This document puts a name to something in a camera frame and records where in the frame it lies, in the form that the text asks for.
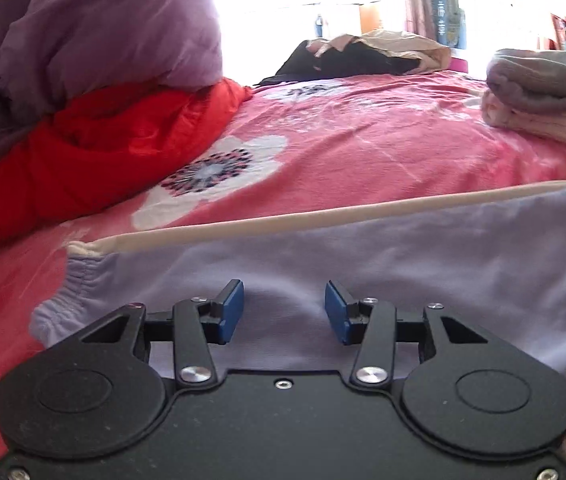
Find red garment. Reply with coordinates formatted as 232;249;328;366
0;77;254;252

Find pale pink folded garment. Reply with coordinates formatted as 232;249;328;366
481;87;566;154

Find purple duvet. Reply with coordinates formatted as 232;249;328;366
0;0;224;181

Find beige crumpled garment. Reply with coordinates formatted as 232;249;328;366
313;29;452;77

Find black crumpled garment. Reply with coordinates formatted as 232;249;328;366
255;39;426;86

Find lavender pants with cream stripe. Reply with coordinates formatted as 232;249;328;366
29;180;566;413

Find pink floral bedsheet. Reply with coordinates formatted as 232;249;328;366
0;67;566;478

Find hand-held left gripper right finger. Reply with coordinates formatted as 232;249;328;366
324;280;490;389

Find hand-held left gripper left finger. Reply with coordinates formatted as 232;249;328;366
80;279;245;389

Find pink curtain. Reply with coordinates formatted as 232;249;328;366
397;0;438;41

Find dark blue wall banner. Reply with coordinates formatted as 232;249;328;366
423;0;466;51

